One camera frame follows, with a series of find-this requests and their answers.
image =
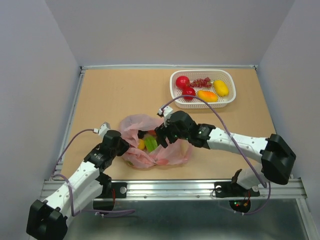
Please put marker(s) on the orange yellow mango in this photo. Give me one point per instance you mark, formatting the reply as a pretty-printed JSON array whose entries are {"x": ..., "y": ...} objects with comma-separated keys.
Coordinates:
[{"x": 207, "y": 96}]

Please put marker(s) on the red apple lower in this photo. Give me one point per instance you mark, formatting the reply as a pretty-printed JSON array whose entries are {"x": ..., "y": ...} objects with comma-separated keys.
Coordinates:
[{"x": 188, "y": 93}]

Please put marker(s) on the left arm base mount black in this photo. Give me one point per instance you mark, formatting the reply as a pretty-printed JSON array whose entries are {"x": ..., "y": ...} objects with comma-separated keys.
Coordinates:
[{"x": 113, "y": 189}]

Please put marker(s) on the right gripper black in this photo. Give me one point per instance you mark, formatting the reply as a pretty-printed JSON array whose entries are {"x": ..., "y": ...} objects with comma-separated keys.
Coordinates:
[{"x": 161, "y": 131}]

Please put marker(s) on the green starfruit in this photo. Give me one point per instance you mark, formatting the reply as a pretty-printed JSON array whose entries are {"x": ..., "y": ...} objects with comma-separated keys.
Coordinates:
[{"x": 150, "y": 143}]

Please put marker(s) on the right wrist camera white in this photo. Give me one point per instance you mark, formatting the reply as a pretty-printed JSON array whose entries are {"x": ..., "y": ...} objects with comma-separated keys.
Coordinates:
[{"x": 165, "y": 113}]

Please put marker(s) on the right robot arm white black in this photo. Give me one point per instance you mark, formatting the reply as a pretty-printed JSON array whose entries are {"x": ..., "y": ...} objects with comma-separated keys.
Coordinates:
[{"x": 270, "y": 159}]

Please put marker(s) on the orange peach fruit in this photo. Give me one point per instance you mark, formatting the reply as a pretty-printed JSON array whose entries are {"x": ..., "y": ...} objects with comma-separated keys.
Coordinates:
[{"x": 152, "y": 132}]

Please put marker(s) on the yellow starfruit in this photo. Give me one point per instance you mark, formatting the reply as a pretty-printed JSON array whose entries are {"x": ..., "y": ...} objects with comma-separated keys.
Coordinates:
[{"x": 141, "y": 144}]

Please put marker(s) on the pink plastic bag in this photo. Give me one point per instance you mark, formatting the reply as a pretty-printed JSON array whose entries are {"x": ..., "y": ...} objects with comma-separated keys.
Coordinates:
[{"x": 175, "y": 154}]

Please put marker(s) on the red apple upper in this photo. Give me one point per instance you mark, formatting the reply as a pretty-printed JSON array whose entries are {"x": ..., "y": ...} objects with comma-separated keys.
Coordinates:
[{"x": 182, "y": 82}]

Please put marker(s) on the dark grape bunch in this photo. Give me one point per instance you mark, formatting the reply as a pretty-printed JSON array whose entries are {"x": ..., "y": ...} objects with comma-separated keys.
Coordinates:
[{"x": 141, "y": 134}]

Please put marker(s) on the red grape bunch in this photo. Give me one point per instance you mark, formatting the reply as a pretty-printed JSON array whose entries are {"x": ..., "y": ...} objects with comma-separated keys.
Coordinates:
[{"x": 201, "y": 83}]

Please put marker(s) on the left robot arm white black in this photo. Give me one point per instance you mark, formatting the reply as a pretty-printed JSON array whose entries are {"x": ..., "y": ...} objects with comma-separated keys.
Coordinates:
[{"x": 50, "y": 219}]

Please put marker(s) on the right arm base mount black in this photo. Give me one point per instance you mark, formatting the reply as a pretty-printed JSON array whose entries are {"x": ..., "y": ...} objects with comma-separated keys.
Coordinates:
[{"x": 228, "y": 189}]

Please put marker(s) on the yellow lemon fruit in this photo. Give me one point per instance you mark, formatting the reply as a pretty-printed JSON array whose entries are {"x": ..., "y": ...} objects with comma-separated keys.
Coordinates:
[{"x": 221, "y": 88}]

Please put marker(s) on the red apple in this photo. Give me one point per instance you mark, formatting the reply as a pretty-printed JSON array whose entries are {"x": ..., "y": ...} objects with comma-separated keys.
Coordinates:
[
  {"x": 188, "y": 93},
  {"x": 182, "y": 82}
]

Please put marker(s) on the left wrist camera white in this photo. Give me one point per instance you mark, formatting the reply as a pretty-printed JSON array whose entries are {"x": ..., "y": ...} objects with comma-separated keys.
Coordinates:
[{"x": 102, "y": 130}]

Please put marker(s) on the aluminium front rail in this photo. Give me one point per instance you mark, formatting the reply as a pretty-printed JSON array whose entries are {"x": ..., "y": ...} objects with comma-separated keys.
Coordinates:
[{"x": 181, "y": 190}]

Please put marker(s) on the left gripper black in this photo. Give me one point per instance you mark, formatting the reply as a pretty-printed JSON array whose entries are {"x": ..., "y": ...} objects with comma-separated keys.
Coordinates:
[{"x": 125, "y": 146}]

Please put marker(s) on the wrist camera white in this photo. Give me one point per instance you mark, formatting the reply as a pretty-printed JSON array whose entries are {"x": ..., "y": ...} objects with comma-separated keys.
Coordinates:
[
  {"x": 165, "y": 113},
  {"x": 102, "y": 130}
]

